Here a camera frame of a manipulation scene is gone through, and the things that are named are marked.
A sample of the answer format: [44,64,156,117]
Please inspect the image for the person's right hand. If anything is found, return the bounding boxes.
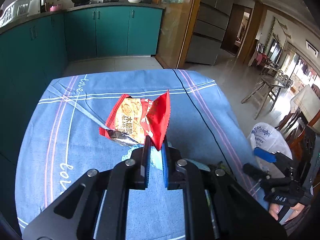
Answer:
[268,202,306,223]

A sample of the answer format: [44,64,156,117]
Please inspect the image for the black cable on table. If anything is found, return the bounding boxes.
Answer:
[172,68,241,181]

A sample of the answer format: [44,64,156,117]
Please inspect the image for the pink container on counter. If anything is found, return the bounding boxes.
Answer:
[49,4,62,12]

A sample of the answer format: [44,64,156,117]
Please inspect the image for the light blue knitted cloth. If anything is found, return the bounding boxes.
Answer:
[121,144,210,172]

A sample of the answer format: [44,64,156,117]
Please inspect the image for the teal kitchen cabinets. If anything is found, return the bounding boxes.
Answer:
[1,2,163,160]

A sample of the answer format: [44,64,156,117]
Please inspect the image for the silver refrigerator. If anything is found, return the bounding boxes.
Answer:
[185,0,234,65]

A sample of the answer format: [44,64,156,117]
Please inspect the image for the wooden framed glass door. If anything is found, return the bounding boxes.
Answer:
[154,0,200,69]

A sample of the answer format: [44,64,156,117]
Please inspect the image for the white lined trash bin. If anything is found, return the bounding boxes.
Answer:
[247,122,293,178]

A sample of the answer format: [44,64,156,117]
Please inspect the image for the red snack wrapper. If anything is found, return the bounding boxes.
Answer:
[99,91,171,151]

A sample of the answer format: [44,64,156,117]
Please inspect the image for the wooden stool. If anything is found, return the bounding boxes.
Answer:
[241,75,284,120]

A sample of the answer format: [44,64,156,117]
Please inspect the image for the blue striped tablecloth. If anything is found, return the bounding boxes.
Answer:
[15,70,267,235]

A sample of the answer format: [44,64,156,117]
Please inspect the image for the white dish rack basket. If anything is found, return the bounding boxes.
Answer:
[1,0,32,27]

